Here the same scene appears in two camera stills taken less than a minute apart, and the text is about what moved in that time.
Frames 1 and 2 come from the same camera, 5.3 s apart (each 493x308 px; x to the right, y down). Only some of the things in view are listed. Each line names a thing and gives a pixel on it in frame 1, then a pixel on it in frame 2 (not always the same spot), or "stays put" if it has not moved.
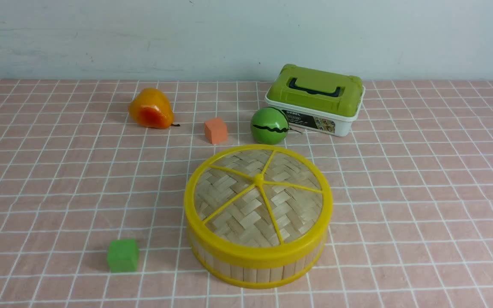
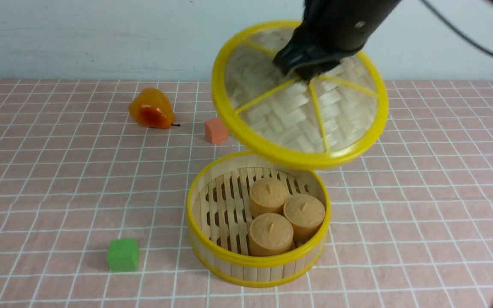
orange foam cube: x=215 y=131 stays put
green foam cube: x=123 y=256 stays put
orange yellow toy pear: x=150 y=108 stays put
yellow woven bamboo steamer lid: x=258 y=203 to x=336 y=118
